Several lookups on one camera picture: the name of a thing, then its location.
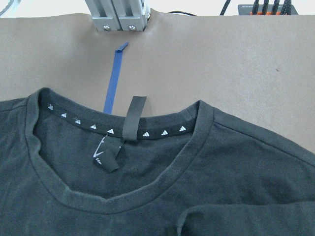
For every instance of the black printed t-shirt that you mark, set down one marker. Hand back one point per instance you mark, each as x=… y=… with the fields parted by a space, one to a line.
x=66 y=171

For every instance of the blue centre tape line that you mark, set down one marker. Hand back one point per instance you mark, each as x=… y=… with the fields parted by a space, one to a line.
x=113 y=82

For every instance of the black usb hub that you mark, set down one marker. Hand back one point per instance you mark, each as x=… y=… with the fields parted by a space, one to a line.
x=271 y=7

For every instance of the aluminium profile post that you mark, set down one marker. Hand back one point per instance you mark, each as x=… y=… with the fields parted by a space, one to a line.
x=119 y=15

